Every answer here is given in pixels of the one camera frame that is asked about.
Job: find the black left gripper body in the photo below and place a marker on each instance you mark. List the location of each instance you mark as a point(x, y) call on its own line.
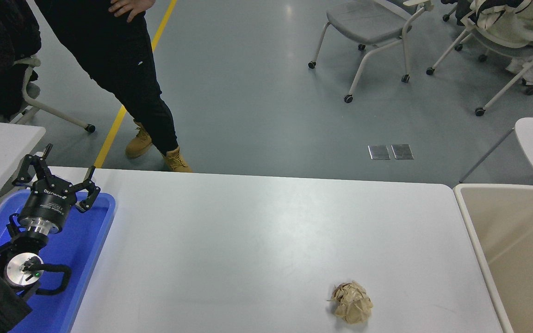
point(46, 203)

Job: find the tan paper ball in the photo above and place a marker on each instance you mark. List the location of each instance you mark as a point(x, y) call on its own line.
point(352, 303)

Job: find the person's left hand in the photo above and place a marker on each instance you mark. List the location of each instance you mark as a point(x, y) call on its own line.
point(128, 7)

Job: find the blue plastic tray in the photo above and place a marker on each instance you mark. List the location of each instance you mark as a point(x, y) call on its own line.
point(86, 259)

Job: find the white chair with castors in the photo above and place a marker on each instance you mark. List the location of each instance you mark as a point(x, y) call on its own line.
point(28, 61)

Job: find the person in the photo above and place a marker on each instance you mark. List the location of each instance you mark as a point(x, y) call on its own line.
point(109, 55)

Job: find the silver floor plate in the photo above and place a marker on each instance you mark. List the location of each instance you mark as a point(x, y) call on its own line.
point(379, 152)
point(402, 151)

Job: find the grey seat wheeled chair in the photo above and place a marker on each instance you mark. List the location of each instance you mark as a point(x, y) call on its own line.
point(363, 18)

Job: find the large pale plastic bin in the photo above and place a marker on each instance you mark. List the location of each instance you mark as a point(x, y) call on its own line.
point(498, 203)

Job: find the cream jacket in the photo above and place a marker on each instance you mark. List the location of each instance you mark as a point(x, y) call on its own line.
point(511, 21)

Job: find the white frame wheeled chair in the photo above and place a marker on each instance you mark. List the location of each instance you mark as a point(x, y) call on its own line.
point(502, 48)

